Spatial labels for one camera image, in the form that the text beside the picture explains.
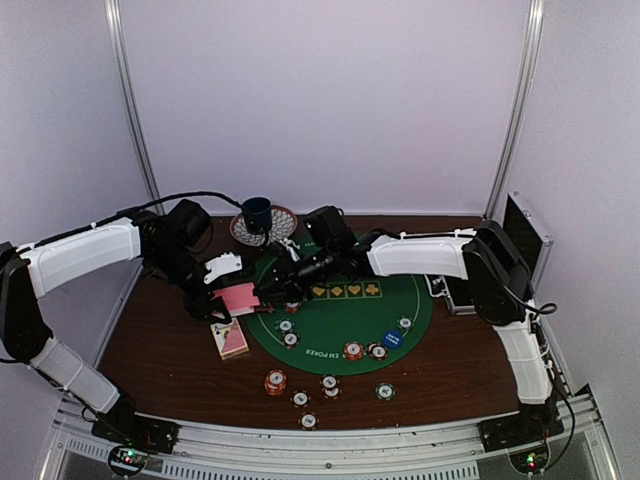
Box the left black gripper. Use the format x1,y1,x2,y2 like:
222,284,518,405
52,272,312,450
148,243,231,324

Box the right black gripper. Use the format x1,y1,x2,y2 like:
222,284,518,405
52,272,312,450
255,243,340,302

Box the red five chips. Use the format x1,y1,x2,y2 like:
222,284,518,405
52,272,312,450
344,341,365,361
285,302,302,313

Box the red-backed card deck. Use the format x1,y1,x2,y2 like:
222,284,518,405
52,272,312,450
214,282,261,317

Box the hundred chip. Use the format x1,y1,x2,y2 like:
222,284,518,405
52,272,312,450
291,390,310,408
320,375,339,390
282,332,300,349
323,387,342,400
298,412,319,430

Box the red five chip stack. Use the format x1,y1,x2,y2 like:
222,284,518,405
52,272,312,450
264,369,287,396

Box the hundred chips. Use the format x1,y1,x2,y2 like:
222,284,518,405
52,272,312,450
366,342,389,361

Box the blue small blind button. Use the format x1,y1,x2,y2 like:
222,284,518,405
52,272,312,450
382,330,404,349

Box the green twenty chip stack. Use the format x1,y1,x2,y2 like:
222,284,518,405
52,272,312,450
375,382,396,401

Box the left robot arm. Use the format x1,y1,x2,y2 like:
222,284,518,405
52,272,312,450
1,199,242,444

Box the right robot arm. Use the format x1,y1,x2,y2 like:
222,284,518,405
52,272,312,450
254,207,558,442

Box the card box under deck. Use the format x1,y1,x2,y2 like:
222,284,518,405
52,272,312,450
210,318,249,360

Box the patterned ceramic saucer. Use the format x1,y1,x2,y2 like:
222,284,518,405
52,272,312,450
229,205,298,247

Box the dark blue mug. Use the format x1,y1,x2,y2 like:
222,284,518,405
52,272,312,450
241,197,272,235

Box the round green poker mat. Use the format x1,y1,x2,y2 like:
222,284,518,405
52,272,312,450
243,275,434,376

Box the aluminium poker chip case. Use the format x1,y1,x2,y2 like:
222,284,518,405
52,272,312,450
425,191,554,315

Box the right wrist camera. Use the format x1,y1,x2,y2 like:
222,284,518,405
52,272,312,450
278,205,356,261

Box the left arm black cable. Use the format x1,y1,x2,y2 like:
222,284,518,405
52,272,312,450
117,189,251,216

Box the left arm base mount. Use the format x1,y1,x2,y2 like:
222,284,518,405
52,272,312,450
91,416,179,454

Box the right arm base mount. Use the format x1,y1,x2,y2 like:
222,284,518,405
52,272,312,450
478,414,564,452

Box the left aluminium frame post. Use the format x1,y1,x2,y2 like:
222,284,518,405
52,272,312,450
104,0,161,200

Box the aluminium frame post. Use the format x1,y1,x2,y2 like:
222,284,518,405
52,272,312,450
104,0,161,200
483,0,546,218

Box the right aluminium frame post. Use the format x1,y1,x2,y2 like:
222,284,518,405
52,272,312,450
483,0,546,218

